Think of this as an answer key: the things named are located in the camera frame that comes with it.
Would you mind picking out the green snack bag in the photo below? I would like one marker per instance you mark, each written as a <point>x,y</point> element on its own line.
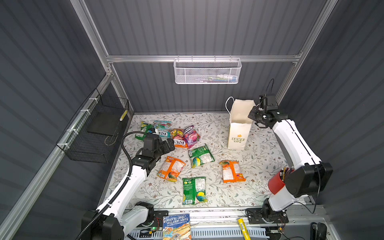
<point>145,128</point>
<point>200,156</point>
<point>194,191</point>

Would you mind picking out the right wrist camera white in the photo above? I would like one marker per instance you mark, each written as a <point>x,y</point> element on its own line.
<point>268,102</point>

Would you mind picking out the orange Fox's fruit candy bag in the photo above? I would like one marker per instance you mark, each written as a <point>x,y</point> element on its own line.
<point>178,137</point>

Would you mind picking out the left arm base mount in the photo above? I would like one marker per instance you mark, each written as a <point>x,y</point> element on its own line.
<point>149,228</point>

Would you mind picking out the black device bottom right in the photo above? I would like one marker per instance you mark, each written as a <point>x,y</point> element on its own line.
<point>318,231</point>

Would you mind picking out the black wire basket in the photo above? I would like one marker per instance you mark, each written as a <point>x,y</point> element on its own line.
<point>79,145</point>

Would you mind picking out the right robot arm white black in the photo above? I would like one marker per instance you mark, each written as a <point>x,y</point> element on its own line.
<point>307,174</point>

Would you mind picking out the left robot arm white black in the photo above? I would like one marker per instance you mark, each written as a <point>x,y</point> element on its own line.
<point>110,221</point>

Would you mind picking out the orange snack bag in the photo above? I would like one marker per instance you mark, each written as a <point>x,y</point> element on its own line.
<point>232,172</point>
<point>171,169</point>

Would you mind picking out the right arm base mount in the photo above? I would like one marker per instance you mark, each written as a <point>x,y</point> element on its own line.
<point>266,216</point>

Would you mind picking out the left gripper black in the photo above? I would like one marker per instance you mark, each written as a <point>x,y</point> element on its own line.
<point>166,149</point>

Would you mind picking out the purple Fox's candy bag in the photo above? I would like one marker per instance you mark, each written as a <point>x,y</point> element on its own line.
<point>191,136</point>

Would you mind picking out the red pencil cup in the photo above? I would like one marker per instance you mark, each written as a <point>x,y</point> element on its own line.
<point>277,182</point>

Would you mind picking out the teal Fox's mint cherry bag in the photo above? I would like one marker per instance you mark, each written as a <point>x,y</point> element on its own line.
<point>163,128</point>

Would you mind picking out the yellow marker tube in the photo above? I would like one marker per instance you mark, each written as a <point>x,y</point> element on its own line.
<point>243,229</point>

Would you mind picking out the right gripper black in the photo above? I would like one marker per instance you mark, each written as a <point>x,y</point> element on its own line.
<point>253,110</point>

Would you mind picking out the paperback book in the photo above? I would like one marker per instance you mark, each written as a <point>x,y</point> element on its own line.
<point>177,227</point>

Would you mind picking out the yellow item in black basket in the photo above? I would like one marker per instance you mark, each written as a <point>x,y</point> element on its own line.
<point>123,115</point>

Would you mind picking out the black pad in basket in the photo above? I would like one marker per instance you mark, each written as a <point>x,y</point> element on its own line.
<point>105,124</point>

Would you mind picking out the green snack bag front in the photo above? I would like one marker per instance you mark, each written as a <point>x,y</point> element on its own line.
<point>194,191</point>

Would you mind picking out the white paper bag floral print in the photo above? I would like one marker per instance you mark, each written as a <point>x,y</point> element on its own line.
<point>240,123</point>

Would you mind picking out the white wire mesh basket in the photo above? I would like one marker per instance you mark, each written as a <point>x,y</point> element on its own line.
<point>207,71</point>

